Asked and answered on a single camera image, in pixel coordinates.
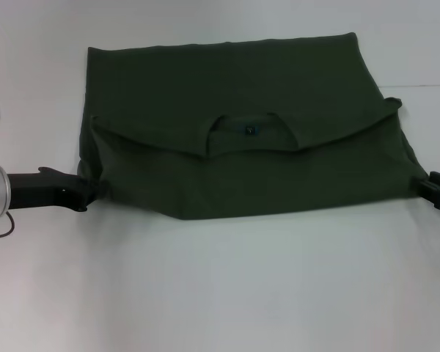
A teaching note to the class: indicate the dark green FREE t-shirt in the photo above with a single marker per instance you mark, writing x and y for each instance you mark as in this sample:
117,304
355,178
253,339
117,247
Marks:
242,146

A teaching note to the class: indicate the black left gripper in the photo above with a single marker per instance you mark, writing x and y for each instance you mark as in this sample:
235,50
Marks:
47,190

